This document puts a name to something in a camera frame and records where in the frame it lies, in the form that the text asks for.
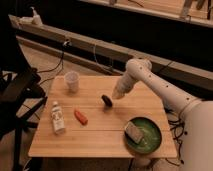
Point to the grey sponge block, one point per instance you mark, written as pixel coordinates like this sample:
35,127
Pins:
133,132

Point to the orange carrot toy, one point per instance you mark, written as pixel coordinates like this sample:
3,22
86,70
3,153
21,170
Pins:
80,117

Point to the white glue bottle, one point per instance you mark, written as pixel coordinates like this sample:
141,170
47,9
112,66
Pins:
57,118

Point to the white plastic cup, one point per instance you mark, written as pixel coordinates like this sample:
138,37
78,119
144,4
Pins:
71,79

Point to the black chair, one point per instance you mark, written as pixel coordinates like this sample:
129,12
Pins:
12,96

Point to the white soap dispenser bottle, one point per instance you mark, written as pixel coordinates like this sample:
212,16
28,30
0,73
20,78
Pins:
36,17

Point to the black eraser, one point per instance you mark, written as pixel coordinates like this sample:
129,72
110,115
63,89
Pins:
107,100

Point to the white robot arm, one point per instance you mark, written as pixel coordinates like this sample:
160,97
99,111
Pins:
197,149

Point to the grey metal rail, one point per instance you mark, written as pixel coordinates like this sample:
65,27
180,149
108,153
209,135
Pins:
90,48

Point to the wooden table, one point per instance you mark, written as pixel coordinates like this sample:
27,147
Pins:
102,136

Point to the green plate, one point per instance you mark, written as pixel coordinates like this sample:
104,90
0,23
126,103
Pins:
152,136

